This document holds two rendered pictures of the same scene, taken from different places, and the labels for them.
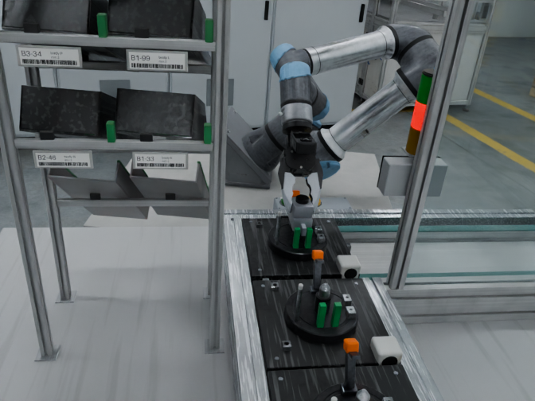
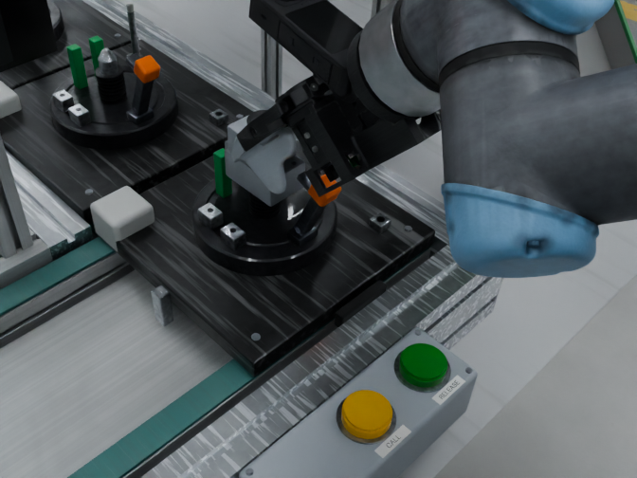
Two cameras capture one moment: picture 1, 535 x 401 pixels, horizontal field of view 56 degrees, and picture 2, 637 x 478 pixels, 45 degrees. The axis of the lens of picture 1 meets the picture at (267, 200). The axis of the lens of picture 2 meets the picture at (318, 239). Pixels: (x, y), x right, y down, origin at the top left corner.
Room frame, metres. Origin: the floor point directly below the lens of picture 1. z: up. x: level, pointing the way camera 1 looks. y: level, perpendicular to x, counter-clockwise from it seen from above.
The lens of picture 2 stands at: (1.48, -0.37, 1.48)
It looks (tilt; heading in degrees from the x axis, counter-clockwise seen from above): 44 degrees down; 142
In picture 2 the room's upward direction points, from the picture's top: 3 degrees clockwise
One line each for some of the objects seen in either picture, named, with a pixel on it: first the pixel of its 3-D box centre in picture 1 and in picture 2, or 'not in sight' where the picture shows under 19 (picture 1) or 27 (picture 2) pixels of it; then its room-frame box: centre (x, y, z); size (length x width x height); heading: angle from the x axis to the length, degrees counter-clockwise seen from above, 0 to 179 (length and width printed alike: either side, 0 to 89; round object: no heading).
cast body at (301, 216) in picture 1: (302, 212); (257, 146); (1.00, -0.08, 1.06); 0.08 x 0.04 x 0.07; 9
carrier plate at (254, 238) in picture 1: (296, 247); (264, 230); (1.01, -0.08, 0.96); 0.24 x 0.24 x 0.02; 9
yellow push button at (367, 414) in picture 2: not in sight; (366, 416); (1.24, -0.13, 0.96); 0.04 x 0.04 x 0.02
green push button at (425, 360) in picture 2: not in sight; (422, 367); (1.22, -0.06, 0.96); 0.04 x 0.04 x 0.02
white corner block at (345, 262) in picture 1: (348, 267); (123, 219); (0.93, -0.19, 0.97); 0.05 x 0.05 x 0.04; 9
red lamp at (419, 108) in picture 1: (427, 114); not in sight; (0.92, -0.28, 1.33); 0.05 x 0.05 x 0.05
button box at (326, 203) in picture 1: (311, 212); (363, 437); (1.24, -0.13, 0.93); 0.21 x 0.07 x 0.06; 99
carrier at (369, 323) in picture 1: (323, 300); (110, 80); (0.76, -0.12, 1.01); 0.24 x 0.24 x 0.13; 10
